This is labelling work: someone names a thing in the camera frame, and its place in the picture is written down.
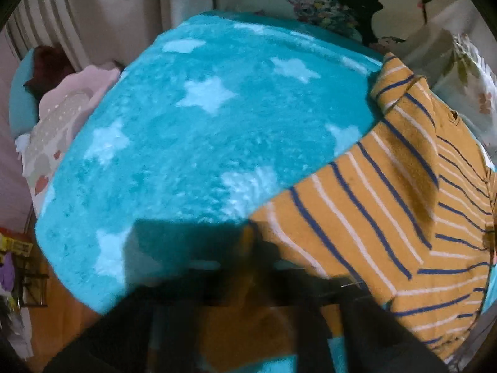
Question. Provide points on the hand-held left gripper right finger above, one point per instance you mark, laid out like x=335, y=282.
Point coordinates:
x=295, y=279

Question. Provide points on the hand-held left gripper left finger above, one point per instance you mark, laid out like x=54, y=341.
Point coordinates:
x=182, y=291

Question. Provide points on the mustard striped shirt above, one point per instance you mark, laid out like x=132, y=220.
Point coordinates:
x=372, y=209

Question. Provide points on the turquoise star blanket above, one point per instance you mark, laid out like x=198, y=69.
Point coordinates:
x=202, y=143

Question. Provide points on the black metal rack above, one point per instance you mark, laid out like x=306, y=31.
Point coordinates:
x=29, y=279

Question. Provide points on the yellow packet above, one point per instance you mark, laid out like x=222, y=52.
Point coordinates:
x=15, y=245

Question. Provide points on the purple plastic item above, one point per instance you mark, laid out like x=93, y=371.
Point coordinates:
x=7, y=274

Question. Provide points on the pink dotted pillow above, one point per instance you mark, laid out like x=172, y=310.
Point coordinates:
x=50, y=140

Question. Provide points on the teal pillow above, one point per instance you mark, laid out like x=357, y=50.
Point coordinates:
x=21, y=101

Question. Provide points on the dark red plush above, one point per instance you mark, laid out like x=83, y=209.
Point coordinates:
x=48, y=68

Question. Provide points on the leaf print ruffled pillow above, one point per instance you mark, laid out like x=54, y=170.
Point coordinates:
x=471, y=81

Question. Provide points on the plain white pillow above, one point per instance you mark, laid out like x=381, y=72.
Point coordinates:
x=431, y=50

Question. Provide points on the floral silhouette printed cushion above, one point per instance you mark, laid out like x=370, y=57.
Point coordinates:
x=337, y=4

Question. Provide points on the beige curtain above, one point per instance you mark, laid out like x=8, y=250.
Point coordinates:
x=116, y=11

